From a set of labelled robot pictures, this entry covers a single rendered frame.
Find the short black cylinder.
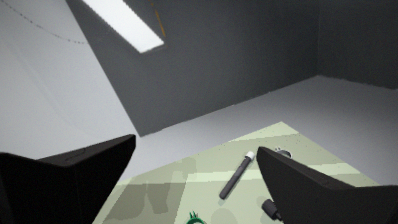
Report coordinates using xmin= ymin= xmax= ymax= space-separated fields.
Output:
xmin=261 ymin=199 xmax=282 ymax=221

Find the dark grey rod with white end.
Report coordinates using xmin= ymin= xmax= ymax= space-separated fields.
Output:
xmin=219 ymin=151 xmax=255 ymax=199

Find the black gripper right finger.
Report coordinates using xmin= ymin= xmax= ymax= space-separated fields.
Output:
xmin=256 ymin=146 xmax=398 ymax=224

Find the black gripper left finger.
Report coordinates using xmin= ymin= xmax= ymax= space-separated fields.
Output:
xmin=0 ymin=134 xmax=136 ymax=224

